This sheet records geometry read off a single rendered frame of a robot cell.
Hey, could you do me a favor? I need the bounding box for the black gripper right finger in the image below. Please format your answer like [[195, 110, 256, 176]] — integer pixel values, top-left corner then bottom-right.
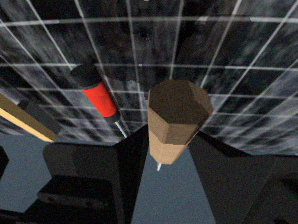
[[188, 130, 298, 224]]

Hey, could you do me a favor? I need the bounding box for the tan flat bar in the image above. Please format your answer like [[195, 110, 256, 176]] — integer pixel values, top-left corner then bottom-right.
[[0, 93, 62, 141]]

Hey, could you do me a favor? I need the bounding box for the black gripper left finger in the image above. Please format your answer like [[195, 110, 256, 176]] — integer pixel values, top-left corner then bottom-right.
[[42, 124, 149, 224]]

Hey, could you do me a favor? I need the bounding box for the red and black screwdriver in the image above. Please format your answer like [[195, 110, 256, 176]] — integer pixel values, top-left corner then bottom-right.
[[70, 63, 128, 138]]

